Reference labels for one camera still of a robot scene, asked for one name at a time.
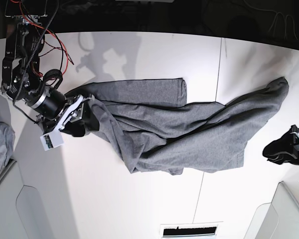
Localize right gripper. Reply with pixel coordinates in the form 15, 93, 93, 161
36, 93, 100, 137

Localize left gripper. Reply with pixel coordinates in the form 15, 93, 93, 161
263, 125, 299, 166

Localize grey t-shirt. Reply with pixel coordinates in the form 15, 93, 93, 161
67, 77, 289, 175

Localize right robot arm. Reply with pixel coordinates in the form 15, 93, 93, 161
1, 0, 99, 137

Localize white right bin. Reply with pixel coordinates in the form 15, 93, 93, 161
244, 182, 299, 239

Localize white bin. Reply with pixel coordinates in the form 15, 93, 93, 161
0, 161, 54, 239
244, 182, 299, 239

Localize white left bin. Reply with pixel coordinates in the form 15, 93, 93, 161
0, 161, 54, 239

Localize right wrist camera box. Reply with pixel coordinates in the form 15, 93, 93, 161
40, 130, 64, 151

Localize table cable grommet slot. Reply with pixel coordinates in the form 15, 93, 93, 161
159, 222, 223, 239

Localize white cables in background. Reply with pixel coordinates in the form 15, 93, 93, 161
249, 0, 299, 43

